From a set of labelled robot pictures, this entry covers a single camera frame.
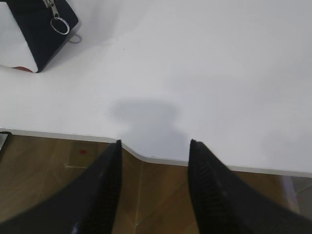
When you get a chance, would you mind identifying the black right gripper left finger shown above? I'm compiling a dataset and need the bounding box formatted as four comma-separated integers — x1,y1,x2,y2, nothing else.
0,140,122,234

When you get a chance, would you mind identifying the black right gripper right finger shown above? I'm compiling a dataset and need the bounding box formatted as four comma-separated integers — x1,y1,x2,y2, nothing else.
188,140,312,234

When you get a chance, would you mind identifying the navy insulated lunch bag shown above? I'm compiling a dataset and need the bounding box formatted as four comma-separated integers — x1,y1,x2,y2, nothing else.
0,0,79,73

